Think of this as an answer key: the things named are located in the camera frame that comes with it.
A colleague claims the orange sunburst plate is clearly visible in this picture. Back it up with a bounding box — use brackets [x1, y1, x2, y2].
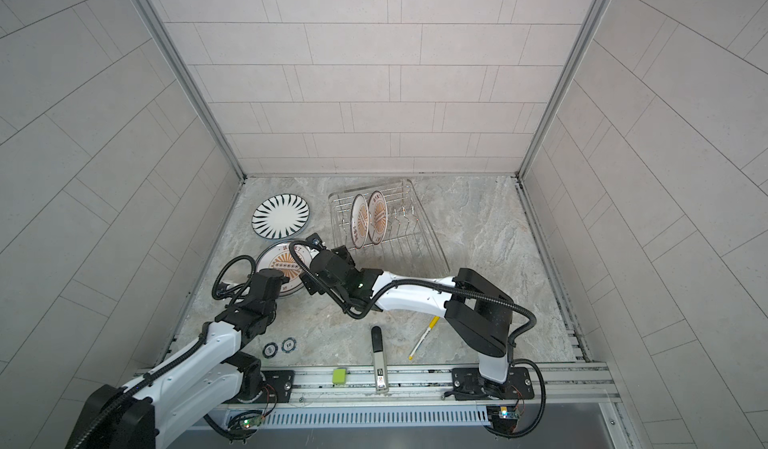
[256, 242, 303, 298]
[350, 194, 370, 249]

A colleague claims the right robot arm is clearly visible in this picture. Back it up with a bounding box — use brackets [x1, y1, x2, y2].
[289, 235, 547, 439]

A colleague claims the green circuit board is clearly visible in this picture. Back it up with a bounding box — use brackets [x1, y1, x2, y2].
[230, 410, 265, 433]
[486, 406, 521, 438]

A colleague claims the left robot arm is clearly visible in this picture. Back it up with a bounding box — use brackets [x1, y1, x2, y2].
[66, 268, 289, 448]

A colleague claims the orange sunburst plate front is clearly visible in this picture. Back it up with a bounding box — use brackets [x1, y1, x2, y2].
[256, 242, 303, 298]

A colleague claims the aluminium front rail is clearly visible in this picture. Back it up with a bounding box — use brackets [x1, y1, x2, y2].
[119, 361, 619, 411]

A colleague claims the blue striped white plate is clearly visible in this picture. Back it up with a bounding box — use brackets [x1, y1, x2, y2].
[251, 193, 310, 240]

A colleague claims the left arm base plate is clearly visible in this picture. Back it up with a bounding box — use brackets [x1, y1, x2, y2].
[235, 370, 296, 404]

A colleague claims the green small block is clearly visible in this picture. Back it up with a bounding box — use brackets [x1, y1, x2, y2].
[332, 368, 347, 386]

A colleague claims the perforated vent strip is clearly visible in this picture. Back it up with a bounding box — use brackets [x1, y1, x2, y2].
[258, 405, 490, 430]

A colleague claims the yellow white marker pen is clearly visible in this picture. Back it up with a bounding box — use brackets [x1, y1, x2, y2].
[408, 316, 440, 361]

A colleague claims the left green circuit board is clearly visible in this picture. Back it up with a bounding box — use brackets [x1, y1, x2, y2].
[230, 410, 265, 433]

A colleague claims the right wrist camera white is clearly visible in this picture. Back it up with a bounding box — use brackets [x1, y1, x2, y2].
[305, 233, 327, 251]

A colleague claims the red text white plate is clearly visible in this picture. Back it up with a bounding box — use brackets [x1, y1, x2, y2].
[368, 190, 388, 245]

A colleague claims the metal wire dish rack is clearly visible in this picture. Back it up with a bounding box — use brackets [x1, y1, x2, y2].
[328, 178, 451, 278]

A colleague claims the right green circuit board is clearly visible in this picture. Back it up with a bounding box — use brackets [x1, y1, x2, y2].
[486, 406, 521, 438]

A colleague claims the black silver handheld tool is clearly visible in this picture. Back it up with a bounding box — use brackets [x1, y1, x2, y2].
[371, 326, 389, 393]

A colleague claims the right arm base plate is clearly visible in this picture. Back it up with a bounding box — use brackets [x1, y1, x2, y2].
[443, 366, 535, 401]

